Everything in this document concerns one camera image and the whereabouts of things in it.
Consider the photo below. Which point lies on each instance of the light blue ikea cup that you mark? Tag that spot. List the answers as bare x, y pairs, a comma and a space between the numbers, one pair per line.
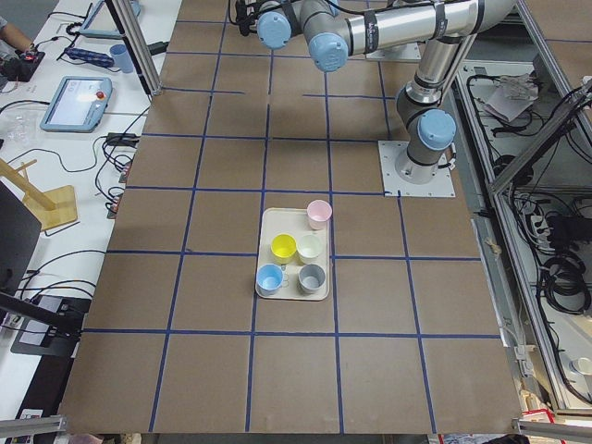
269, 279

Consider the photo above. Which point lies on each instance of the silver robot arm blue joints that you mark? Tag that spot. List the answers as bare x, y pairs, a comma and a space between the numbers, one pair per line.
333, 34

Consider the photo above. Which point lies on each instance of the person forearm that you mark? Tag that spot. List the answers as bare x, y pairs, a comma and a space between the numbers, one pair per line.
14, 37

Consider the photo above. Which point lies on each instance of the pink plastic cup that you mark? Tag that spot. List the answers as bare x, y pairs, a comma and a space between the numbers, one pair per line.
319, 213

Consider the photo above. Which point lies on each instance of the yellow plastic cup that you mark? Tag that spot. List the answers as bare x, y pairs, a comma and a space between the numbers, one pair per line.
283, 248

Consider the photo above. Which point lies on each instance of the white plastic cup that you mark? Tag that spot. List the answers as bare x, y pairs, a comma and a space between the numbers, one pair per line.
309, 247

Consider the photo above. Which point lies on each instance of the grey plastic cup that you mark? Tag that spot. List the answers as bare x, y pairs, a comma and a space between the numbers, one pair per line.
311, 278

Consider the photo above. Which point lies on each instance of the blue cup on desk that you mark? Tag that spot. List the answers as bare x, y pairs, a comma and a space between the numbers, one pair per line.
121, 56

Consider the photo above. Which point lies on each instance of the cream plastic tray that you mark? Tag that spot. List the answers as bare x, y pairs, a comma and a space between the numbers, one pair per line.
294, 222

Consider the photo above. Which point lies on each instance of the black power adapter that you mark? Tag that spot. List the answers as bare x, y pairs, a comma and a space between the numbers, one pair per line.
121, 139

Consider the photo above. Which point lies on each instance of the wooden stand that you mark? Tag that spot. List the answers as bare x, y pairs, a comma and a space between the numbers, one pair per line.
53, 208

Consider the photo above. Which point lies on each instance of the teach pendant with screen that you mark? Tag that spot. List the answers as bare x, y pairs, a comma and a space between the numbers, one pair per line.
78, 104

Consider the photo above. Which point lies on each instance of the blue power strip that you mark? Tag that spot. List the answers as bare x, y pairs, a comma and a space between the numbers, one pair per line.
90, 57

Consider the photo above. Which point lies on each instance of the black monitor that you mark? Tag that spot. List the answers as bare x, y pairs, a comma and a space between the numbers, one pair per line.
51, 324

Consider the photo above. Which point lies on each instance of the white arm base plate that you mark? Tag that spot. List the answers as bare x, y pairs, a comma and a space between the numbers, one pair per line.
439, 182

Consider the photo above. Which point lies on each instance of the aluminium frame post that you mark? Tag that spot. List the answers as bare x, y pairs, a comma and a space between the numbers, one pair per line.
131, 34

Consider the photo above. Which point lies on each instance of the aluminium frame right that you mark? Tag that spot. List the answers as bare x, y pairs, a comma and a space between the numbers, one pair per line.
543, 197

